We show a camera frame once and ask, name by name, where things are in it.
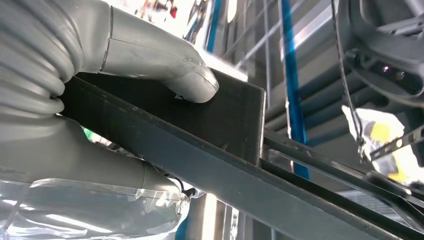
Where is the blue metal shelf rack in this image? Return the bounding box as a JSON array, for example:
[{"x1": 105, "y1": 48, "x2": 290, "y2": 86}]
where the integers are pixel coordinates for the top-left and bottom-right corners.
[{"x1": 205, "y1": 0, "x2": 312, "y2": 181}]

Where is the thin black wire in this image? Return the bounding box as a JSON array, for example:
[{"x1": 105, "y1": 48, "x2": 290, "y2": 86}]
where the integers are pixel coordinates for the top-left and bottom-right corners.
[{"x1": 330, "y1": 0, "x2": 367, "y2": 148}]

